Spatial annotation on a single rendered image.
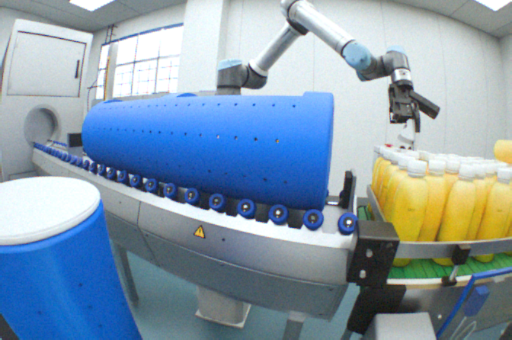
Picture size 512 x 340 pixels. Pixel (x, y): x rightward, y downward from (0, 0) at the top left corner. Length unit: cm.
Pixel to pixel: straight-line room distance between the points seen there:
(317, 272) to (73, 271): 44
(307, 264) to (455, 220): 32
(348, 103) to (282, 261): 302
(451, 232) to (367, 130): 302
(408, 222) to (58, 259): 52
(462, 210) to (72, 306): 63
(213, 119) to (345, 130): 295
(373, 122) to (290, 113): 305
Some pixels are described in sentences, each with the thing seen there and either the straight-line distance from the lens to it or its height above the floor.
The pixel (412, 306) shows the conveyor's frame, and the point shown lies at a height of 85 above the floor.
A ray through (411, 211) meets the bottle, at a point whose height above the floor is 102.
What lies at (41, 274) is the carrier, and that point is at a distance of 31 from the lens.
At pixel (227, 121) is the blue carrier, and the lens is 47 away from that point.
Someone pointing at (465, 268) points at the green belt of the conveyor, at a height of 90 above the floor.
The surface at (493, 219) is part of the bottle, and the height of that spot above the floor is 100.
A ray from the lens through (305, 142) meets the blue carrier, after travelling 41.
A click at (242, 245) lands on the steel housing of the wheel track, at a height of 88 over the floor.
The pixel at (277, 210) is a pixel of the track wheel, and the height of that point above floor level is 97.
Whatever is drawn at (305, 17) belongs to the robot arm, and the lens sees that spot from 82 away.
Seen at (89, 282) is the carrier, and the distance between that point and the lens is 34.
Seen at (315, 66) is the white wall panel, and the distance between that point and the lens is 342.
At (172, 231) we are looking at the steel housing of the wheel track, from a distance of 63.
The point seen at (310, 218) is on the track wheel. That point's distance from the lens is 48.
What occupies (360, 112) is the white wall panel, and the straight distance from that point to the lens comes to 340.
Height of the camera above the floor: 115
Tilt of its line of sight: 6 degrees down
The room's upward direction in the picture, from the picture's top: 3 degrees clockwise
